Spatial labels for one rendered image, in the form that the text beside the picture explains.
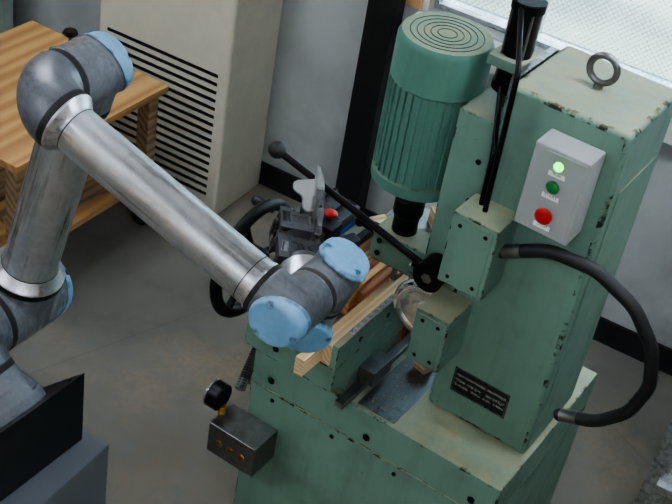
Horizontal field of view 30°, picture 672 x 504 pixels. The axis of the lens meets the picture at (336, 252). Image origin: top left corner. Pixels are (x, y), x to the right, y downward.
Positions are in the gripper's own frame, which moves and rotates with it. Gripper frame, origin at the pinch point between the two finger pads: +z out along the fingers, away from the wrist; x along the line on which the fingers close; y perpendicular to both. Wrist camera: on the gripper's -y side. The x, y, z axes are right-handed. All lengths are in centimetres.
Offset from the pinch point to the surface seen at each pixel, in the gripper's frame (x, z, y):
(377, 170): -11.0, -1.6, -9.7
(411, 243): 2.0, -5.4, -21.6
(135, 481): 120, 9, 6
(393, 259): 7.2, -5.5, -20.0
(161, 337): 128, 65, -1
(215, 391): 44.9, -15.9, 5.4
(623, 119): -50, -22, -35
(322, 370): 20.0, -25.9, -8.6
